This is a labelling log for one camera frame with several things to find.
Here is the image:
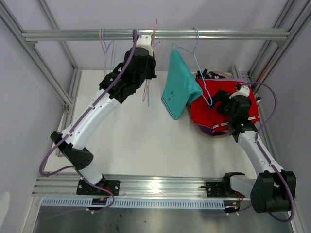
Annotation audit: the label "salmon pink wire hanger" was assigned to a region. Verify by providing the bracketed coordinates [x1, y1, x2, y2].
[141, 17, 163, 101]

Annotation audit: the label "pale blue wire hanger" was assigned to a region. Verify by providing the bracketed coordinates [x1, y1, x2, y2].
[171, 27, 213, 107]

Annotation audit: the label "red trousers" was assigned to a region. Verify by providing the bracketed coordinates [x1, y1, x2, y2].
[189, 78, 261, 131]

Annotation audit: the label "lilac trousers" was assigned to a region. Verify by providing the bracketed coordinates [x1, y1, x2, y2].
[199, 77, 251, 135]

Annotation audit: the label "teal trousers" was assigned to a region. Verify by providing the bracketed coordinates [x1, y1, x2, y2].
[161, 50, 203, 120]

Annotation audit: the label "black white patterned trousers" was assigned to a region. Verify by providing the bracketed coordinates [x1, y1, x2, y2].
[196, 69, 226, 79]

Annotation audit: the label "light blue wire hanger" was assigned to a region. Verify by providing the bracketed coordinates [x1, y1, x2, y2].
[101, 28, 117, 73]

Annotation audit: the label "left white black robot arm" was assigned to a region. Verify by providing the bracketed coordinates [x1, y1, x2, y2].
[50, 45, 156, 195]

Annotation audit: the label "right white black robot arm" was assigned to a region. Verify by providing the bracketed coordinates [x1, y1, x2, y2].
[211, 85, 296, 216]

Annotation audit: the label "translucent brown plastic basin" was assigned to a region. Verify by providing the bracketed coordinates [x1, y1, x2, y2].
[194, 71, 232, 138]

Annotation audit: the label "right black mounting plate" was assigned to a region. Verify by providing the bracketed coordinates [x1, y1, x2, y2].
[200, 182, 235, 198]

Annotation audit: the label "black mounting plate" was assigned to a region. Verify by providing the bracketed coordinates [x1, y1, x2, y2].
[200, 182, 235, 198]
[76, 180, 121, 196]

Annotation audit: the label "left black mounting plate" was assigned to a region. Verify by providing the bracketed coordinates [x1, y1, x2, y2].
[76, 180, 121, 196]

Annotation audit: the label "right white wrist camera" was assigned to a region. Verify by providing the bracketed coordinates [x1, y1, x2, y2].
[229, 83, 250, 99]

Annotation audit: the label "aluminium hanging rail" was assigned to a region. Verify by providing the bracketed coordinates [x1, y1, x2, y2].
[21, 28, 290, 42]

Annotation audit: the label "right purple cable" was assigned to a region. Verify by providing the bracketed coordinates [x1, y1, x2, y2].
[225, 81, 296, 223]

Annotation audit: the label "purple cable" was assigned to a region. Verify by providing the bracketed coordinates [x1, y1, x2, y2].
[225, 81, 296, 223]
[39, 29, 139, 214]

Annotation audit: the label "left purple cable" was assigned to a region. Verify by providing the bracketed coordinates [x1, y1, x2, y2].
[39, 29, 139, 214]

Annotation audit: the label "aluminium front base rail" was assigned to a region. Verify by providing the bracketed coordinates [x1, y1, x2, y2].
[32, 173, 221, 199]

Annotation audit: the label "slotted grey cable duct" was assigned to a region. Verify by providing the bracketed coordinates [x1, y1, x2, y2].
[41, 197, 225, 210]

